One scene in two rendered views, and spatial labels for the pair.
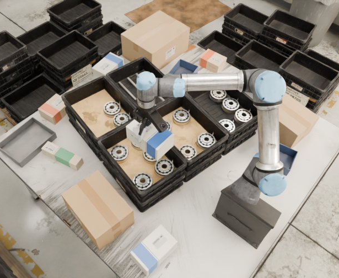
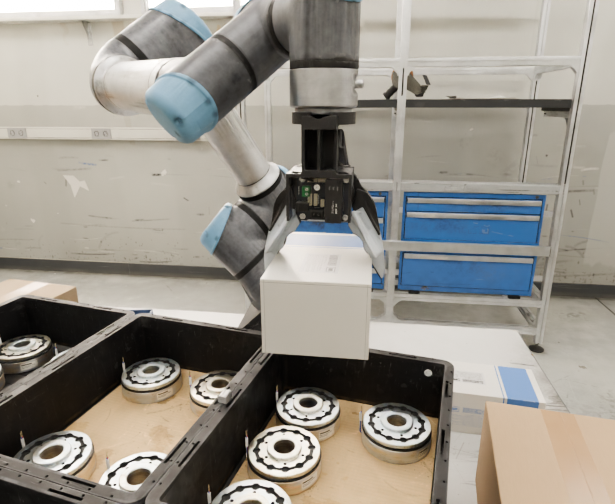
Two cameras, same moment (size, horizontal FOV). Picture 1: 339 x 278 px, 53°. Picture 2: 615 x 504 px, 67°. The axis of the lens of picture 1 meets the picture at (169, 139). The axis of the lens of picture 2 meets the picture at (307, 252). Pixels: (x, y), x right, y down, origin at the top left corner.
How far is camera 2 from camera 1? 1.75 m
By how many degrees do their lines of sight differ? 92
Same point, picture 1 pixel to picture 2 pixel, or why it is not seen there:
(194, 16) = not seen: outside the picture
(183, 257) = not seen: hidden behind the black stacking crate
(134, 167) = (368, 486)
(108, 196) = (531, 465)
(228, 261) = (375, 341)
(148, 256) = (511, 378)
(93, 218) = not seen: outside the picture
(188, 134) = (135, 426)
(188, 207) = not seen: hidden behind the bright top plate
